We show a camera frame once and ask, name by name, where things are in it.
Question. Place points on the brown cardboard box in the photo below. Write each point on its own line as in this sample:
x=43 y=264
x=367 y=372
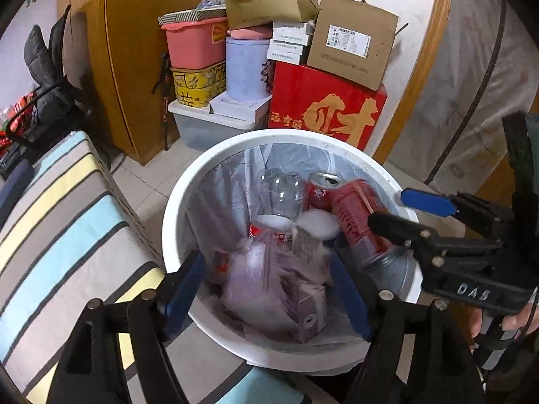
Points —
x=358 y=50

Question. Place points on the clear storage box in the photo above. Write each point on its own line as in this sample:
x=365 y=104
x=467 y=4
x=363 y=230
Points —
x=202 y=128

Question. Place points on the person's right hand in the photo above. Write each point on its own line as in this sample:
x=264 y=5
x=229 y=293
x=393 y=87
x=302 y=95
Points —
x=522 y=313

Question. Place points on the red patterned bag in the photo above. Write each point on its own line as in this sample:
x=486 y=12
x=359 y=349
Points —
x=19 y=111

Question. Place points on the flat patterned box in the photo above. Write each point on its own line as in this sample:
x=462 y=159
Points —
x=181 y=17

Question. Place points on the translucent plastic bin liner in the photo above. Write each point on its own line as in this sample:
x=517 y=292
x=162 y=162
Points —
x=227 y=202

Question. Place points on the pink round lid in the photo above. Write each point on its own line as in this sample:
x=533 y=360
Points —
x=252 y=32

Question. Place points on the pink plastic box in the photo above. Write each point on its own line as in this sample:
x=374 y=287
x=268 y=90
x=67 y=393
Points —
x=193 y=44

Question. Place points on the grey chair cushion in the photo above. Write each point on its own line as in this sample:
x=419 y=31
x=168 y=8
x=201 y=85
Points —
x=40 y=59

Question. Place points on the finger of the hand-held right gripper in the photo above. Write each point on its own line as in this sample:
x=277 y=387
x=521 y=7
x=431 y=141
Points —
x=425 y=201
x=396 y=229

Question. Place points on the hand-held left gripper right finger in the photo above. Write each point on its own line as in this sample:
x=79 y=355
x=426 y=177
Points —
x=349 y=294

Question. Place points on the white foam net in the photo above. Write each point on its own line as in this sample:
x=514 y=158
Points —
x=318 y=221

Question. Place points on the flat white box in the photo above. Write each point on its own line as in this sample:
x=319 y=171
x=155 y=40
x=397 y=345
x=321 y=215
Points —
x=240 y=107

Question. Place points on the pink drink carton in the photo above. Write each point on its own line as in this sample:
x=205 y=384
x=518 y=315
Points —
x=307 y=315

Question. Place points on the black office chair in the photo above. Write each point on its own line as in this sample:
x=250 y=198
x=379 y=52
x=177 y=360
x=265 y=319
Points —
x=63 y=105

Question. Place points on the yellow patterned box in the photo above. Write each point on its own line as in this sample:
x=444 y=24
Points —
x=198 y=84

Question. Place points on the white round trash bin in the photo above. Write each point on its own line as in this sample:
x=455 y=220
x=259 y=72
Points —
x=185 y=193

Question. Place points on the clear bottle with red label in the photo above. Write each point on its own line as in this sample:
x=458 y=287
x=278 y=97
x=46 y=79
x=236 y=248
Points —
x=280 y=193

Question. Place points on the dark blue glasses case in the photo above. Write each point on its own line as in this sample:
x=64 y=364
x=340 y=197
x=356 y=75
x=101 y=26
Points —
x=14 y=193

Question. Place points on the red gift box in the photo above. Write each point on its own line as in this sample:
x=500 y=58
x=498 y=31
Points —
x=303 y=88

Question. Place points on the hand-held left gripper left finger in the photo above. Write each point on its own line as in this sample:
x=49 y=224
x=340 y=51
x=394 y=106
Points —
x=185 y=290

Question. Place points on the wooden wardrobe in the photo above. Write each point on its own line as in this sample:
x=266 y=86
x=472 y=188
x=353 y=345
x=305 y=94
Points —
x=139 y=50

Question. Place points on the wooden door frame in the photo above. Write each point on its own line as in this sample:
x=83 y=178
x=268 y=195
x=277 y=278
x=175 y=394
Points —
x=421 y=71

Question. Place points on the lavender cylindrical box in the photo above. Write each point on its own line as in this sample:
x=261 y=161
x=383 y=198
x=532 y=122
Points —
x=248 y=67

